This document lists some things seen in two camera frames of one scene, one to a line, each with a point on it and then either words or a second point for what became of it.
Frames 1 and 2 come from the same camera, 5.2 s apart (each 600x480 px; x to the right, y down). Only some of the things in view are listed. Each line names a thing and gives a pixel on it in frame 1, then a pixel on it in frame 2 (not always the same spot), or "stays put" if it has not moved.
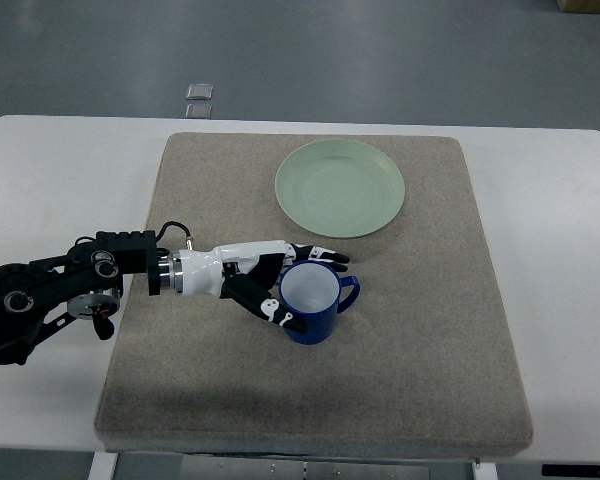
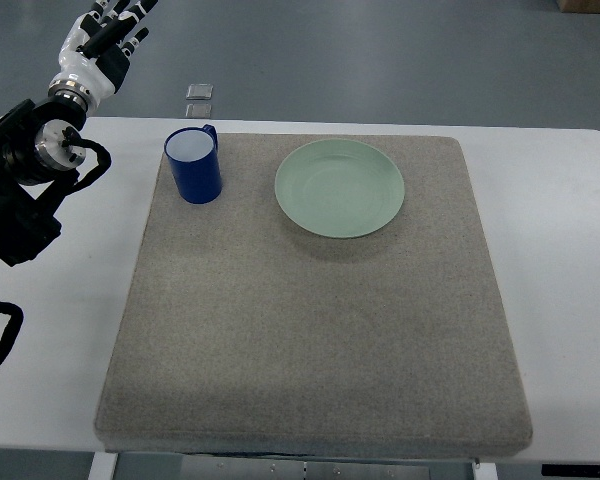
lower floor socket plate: x=199 y=110 stays put
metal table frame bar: x=109 y=465 stays put
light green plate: x=341 y=188 stays put
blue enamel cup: x=310 y=290 -> x=193 y=154
